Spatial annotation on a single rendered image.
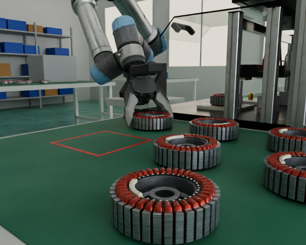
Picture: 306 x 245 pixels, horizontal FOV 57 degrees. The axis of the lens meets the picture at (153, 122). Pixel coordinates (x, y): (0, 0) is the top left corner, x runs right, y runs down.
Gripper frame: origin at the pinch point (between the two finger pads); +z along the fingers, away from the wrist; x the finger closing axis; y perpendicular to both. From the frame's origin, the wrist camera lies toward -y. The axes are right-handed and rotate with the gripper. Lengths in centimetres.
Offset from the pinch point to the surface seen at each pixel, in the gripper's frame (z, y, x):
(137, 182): 19.5, -34.9, 22.3
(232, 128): 9.9, -18.7, -8.7
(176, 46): -329, 401, -326
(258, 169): 20.6, -30.5, 0.4
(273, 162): 20.7, -37.7, 4.8
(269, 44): -8.3, -24.2, -23.8
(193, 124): 6.6, -14.1, -2.2
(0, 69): -353, 535, 43
